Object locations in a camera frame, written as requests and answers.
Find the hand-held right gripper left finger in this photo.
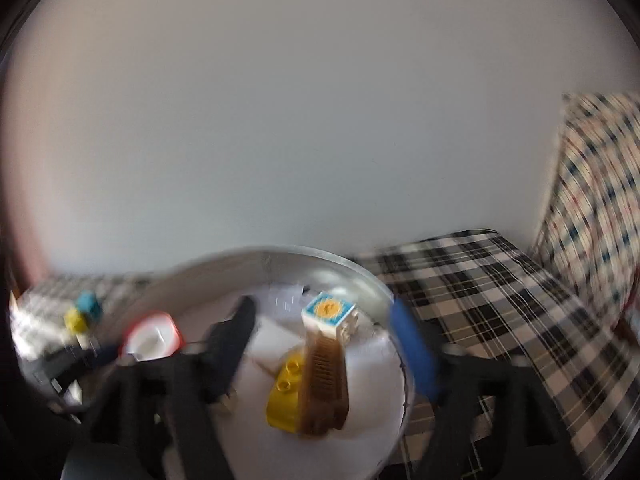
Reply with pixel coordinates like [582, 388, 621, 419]
[85, 295, 261, 480]

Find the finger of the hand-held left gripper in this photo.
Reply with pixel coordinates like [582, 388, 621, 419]
[75, 342, 127, 367]

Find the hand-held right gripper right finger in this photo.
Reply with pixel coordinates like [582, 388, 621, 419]
[389, 301, 586, 480]

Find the round metal tin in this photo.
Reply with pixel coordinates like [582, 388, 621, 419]
[112, 246, 417, 480]

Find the white picture toy block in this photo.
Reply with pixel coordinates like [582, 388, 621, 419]
[301, 291, 362, 347]

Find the brown comb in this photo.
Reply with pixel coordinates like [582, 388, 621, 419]
[299, 327, 351, 436]

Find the small yellow toy block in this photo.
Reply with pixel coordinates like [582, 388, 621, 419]
[64, 309, 91, 335]

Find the teal toy block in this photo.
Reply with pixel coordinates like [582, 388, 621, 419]
[76, 291, 104, 321]

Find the white paper tin lining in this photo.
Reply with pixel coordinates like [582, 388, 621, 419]
[165, 282, 408, 480]

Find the yellow face toy block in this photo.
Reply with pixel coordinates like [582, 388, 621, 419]
[265, 350, 307, 432]

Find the plaid blanket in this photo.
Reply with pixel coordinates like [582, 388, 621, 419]
[10, 229, 640, 480]

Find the plaid pillow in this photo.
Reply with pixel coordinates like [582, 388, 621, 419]
[532, 92, 640, 343]

